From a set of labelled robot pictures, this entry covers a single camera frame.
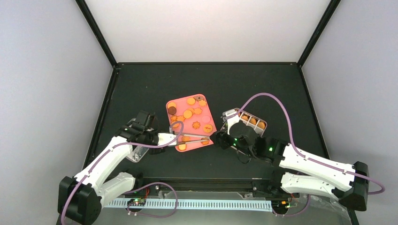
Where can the white divided cookie tin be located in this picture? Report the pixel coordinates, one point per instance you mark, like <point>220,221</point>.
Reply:
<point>259,125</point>

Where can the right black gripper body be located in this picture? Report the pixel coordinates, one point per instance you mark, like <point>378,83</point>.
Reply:
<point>219,136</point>

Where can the white slotted cable duct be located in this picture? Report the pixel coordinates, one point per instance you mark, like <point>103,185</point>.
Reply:
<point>202,204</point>

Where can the orange rosette butter cookie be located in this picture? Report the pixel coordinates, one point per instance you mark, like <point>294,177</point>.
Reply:
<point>196,125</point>

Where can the right base circuit board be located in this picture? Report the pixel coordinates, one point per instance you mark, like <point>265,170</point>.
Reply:
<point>283,204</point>

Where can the pale round butter cookie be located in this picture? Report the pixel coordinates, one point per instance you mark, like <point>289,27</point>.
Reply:
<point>182,147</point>

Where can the swirl butter cookie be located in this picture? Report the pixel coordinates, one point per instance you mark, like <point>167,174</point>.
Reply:
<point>185,139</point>

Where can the clear plastic tin lid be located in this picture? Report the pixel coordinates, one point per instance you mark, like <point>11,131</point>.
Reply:
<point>140,152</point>

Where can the base circuit board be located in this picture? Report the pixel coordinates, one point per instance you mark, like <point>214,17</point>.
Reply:
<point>136,202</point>
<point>283,204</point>

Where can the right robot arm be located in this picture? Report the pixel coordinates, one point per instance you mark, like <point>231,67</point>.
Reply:
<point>299,171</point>

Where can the red marked dotted cracker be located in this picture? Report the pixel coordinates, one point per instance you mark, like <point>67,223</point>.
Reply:
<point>208,128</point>

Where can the left base circuit board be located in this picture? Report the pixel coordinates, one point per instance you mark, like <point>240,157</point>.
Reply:
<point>136,202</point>

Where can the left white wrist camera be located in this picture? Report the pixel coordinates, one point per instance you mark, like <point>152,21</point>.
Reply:
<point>166,139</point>

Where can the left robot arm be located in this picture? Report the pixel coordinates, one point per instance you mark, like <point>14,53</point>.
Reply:
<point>82,197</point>

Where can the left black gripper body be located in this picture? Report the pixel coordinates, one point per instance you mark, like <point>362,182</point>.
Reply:
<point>152,150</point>

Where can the pink cookie tray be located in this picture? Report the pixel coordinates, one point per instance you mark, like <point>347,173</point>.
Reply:
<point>198,112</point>

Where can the large round sandwich cookie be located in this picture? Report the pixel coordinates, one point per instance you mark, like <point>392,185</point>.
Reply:
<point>187,114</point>

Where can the round orange cracker cookie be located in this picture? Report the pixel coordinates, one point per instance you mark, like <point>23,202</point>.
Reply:
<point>191,101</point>

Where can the dark chocolate round cookie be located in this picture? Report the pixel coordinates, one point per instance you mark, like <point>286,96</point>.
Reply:
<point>171,110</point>

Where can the chocolate chip cookie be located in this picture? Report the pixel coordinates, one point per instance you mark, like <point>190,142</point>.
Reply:
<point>205,141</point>

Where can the brown flower jam cookie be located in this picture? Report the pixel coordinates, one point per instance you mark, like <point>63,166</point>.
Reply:
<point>198,98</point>

